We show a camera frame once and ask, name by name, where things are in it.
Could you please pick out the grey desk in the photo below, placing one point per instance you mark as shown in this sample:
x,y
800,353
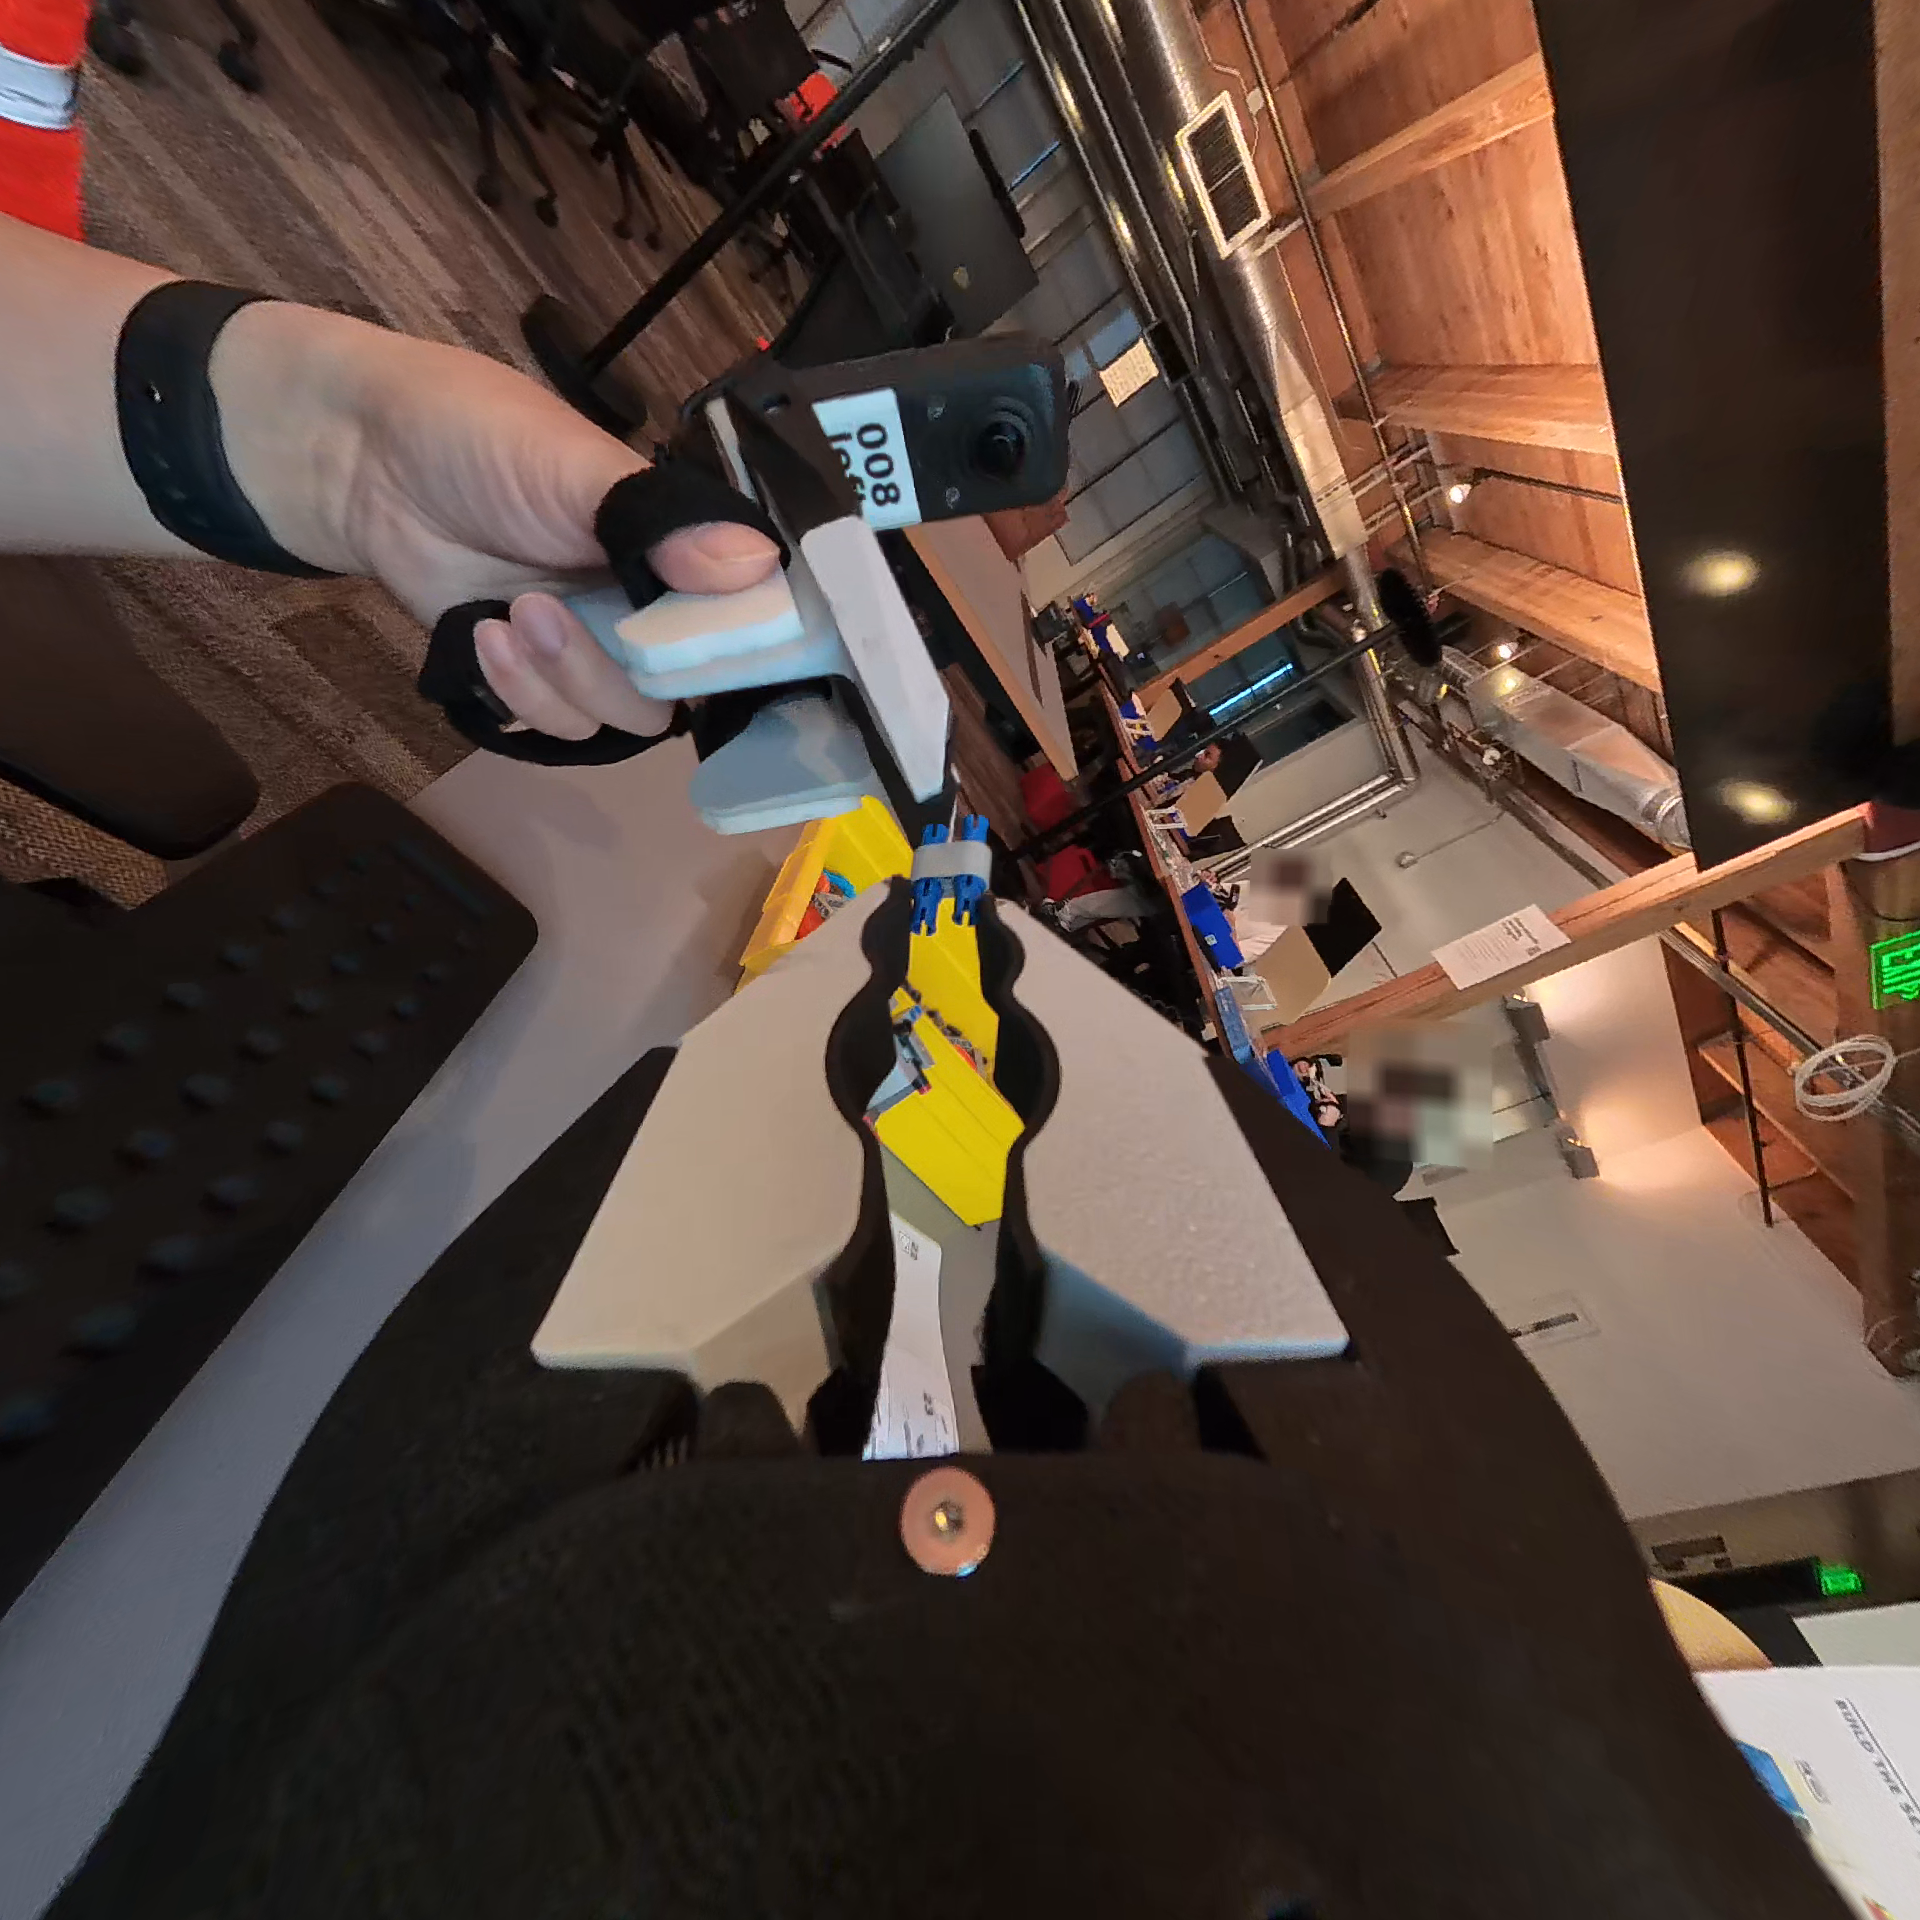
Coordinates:
x,y
493,1080

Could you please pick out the person's left hand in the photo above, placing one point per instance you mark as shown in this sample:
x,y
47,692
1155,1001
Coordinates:
x,y
452,464

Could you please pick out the black wrist band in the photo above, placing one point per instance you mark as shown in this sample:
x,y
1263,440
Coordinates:
x,y
194,434

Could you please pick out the instruction booklet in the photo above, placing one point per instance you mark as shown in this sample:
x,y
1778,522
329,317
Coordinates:
x,y
916,1351

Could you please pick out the person's left forearm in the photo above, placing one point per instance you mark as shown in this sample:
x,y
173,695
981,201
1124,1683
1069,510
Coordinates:
x,y
61,390

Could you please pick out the red storage bin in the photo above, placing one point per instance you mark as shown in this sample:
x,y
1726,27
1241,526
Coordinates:
x,y
1061,790
1077,873

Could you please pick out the wood-edged grey table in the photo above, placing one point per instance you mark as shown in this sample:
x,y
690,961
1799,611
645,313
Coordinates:
x,y
996,662

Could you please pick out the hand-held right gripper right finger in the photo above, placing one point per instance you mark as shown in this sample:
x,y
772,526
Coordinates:
x,y
1185,1200

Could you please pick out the yellow plastic bin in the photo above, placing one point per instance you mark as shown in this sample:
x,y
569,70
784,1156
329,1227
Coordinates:
x,y
966,1125

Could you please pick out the silver air duct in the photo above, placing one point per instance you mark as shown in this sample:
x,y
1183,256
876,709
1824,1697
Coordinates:
x,y
1275,345

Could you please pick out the black dimpled armrest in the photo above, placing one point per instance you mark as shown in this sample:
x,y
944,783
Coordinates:
x,y
227,1080

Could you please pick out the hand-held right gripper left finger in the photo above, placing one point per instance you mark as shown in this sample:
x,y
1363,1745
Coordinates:
x,y
706,1200

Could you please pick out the orange safety cone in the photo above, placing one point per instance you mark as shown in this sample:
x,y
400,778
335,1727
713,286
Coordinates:
x,y
36,120

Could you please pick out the white paper notice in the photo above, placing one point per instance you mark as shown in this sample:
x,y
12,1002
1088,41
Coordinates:
x,y
1133,369
1499,945

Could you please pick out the black wall device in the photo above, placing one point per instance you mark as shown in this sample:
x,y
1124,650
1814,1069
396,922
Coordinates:
x,y
1756,1583

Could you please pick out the dark smooth armrest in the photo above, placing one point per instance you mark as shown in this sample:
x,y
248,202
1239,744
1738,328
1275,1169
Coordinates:
x,y
107,718

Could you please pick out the black hanging panel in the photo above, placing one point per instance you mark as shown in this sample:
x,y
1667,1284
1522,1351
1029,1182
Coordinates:
x,y
1710,375

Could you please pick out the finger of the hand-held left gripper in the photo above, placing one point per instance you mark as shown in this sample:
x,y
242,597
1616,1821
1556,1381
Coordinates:
x,y
886,644

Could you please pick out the white air vent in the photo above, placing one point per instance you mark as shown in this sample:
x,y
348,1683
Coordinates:
x,y
1224,175

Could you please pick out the grey toy robot model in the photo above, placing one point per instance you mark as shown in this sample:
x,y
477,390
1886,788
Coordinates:
x,y
909,1071

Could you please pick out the black monitor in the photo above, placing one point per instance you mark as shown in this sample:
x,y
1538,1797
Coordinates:
x,y
961,211

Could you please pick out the white instruction poster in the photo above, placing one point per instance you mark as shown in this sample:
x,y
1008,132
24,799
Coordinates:
x,y
1846,1800

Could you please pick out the tan rounded board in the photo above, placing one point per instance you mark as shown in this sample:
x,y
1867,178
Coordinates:
x,y
1710,1628

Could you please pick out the pile of toy building pieces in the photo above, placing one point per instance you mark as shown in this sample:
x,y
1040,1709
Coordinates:
x,y
828,892

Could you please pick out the grey beam with blue pins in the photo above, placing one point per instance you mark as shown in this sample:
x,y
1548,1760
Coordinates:
x,y
947,863

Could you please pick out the wooden post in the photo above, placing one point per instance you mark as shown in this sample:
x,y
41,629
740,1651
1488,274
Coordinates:
x,y
1650,899

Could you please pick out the black floor lamp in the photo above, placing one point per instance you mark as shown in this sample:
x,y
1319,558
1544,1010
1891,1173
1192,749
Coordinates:
x,y
748,195

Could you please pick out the green exit sign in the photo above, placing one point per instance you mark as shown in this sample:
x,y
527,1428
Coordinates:
x,y
1897,966

